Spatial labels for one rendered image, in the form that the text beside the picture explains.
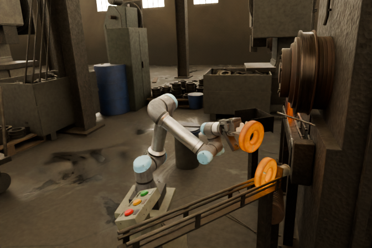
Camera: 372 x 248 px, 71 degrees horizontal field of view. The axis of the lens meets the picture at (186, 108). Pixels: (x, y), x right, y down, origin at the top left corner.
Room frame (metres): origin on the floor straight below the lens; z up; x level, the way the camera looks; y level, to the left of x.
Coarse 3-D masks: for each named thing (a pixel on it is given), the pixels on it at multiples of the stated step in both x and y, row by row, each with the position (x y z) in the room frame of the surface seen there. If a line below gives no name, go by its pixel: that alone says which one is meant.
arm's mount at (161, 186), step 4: (160, 184) 1.57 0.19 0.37; (164, 184) 1.57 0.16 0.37; (160, 188) 1.53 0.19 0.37; (164, 188) 1.55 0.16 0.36; (160, 192) 1.49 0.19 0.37; (164, 192) 1.54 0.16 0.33; (132, 196) 1.47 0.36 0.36; (164, 196) 1.54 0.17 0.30; (160, 200) 1.44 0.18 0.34; (156, 204) 1.40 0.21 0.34; (160, 204) 1.43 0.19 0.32; (152, 208) 1.41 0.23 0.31; (156, 208) 1.40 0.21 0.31
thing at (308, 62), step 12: (300, 36) 1.42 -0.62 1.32; (312, 36) 1.38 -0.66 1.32; (312, 48) 1.31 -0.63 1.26; (312, 60) 1.27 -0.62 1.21; (300, 72) 1.28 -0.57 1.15; (312, 72) 1.26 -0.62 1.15; (300, 84) 1.26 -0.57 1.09; (312, 84) 1.25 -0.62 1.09; (300, 96) 1.27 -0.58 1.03; (300, 108) 1.33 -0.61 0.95
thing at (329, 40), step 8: (320, 40) 1.37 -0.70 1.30; (328, 40) 1.36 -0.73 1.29; (320, 48) 1.32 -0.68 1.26; (328, 48) 1.31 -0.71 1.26; (320, 56) 1.30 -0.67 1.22; (328, 56) 1.29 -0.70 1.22; (320, 64) 1.28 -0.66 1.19; (328, 64) 1.27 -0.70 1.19; (320, 72) 1.27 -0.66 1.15; (328, 72) 1.26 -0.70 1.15; (320, 80) 1.26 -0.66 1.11; (328, 80) 1.25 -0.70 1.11; (320, 88) 1.27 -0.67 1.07; (328, 88) 1.26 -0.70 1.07; (312, 96) 1.26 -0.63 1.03; (320, 96) 1.28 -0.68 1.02; (328, 96) 1.27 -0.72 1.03; (312, 104) 1.27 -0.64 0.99; (320, 104) 1.31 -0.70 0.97
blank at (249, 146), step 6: (246, 126) 1.14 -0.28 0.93; (252, 126) 1.15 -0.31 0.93; (258, 126) 1.17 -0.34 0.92; (240, 132) 1.14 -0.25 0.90; (246, 132) 1.12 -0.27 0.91; (252, 132) 1.15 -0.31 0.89; (258, 132) 1.18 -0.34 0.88; (240, 138) 1.13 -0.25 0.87; (246, 138) 1.12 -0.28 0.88; (252, 138) 1.20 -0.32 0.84; (258, 138) 1.18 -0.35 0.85; (240, 144) 1.13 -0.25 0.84; (246, 144) 1.13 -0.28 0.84; (252, 144) 1.16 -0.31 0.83; (258, 144) 1.18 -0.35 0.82; (246, 150) 1.13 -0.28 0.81; (252, 150) 1.16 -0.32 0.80
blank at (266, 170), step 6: (264, 162) 1.07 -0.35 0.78; (270, 162) 1.09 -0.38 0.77; (258, 168) 1.06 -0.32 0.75; (264, 168) 1.05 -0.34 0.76; (270, 168) 1.11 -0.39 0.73; (276, 168) 1.13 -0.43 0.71; (258, 174) 1.05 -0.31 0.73; (264, 174) 1.05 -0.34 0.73; (270, 174) 1.11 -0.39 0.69; (258, 180) 1.04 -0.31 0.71; (264, 180) 1.06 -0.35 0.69; (270, 180) 1.10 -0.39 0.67
